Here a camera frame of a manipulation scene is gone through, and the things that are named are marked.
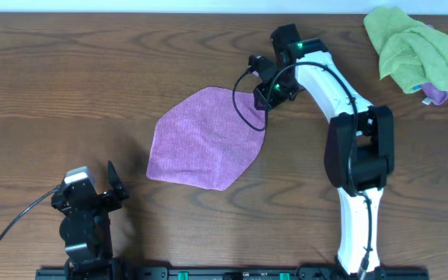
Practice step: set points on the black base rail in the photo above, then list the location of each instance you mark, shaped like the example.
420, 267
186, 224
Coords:
303, 273

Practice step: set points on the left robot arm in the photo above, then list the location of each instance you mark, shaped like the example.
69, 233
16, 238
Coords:
85, 228

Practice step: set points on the purple cloth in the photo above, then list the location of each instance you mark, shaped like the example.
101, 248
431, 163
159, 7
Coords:
203, 142
433, 95

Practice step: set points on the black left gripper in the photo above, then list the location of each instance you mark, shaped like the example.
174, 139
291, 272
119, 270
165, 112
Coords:
102, 198

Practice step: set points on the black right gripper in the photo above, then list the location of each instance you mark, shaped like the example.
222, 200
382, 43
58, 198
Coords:
261, 91

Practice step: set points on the green cloth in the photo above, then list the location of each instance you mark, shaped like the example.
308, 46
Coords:
410, 52

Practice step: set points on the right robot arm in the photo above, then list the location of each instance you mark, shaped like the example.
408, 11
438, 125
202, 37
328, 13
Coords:
359, 152

